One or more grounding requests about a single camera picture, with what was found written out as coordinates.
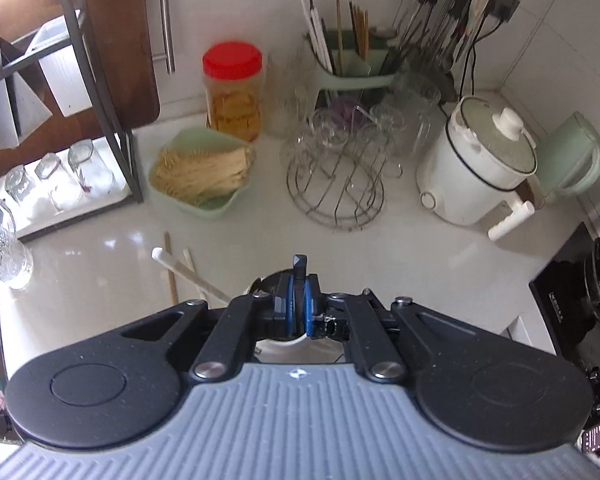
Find white electric cooking pot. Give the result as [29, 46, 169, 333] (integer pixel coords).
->
[416, 95, 540, 241]

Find bunch of hanging metal utensils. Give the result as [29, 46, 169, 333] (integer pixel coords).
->
[395, 0, 496, 71]

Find white drip tray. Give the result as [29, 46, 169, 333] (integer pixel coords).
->
[0, 137, 131, 241]

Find white square plate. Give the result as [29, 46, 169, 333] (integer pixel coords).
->
[30, 15, 93, 118]

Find purple glass cup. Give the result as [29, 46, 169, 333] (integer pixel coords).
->
[330, 97, 368, 126]

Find inverted drinking glass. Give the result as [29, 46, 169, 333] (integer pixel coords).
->
[4, 165, 38, 211]
[67, 139, 116, 198]
[34, 153, 83, 211]

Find black power cable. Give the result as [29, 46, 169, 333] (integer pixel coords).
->
[460, 25, 496, 103]

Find wire cup rack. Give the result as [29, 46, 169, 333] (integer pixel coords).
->
[285, 125, 406, 231]

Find textured glass mug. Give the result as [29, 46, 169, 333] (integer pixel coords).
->
[0, 192, 35, 290]

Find green cutlery holder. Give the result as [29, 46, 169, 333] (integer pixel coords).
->
[312, 27, 401, 93]

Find tall clear glass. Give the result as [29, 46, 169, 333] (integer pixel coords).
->
[262, 52, 311, 136]

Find red lid plastic jar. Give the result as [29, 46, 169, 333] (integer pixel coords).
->
[202, 42, 265, 142]

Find pale green electric kettle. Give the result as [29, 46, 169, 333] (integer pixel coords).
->
[535, 111, 600, 203]

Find black induction cooktop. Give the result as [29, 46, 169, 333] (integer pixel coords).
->
[528, 220, 600, 361]

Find black metal dish rack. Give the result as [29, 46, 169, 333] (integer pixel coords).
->
[0, 0, 146, 243]

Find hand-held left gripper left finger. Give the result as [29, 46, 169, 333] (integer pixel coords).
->
[110, 272, 298, 383]

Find light wooden chopstick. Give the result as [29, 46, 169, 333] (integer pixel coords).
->
[163, 231, 179, 307]

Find white chopstick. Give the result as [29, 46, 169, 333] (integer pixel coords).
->
[151, 247, 232, 306]
[181, 248, 203, 291]

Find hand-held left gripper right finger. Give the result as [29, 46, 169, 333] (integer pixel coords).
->
[297, 272, 491, 383]

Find brown wooden cutting board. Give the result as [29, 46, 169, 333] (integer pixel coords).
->
[45, 0, 176, 141]

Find clear stemmed glass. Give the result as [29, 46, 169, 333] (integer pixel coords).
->
[370, 105, 406, 136]
[307, 107, 351, 151]

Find green plastic basket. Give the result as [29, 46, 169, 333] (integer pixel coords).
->
[148, 126, 257, 221]

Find bunch of mixed chopsticks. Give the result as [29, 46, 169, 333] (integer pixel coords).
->
[300, 0, 373, 73]

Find grey square plate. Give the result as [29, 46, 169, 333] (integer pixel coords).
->
[0, 35, 53, 141]

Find white ceramic mug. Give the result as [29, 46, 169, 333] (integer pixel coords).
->
[244, 270, 348, 363]

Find textured glass pitcher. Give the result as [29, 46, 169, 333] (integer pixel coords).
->
[392, 72, 443, 158]

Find bundle of pale dried strands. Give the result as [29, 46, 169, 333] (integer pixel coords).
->
[152, 142, 257, 201]

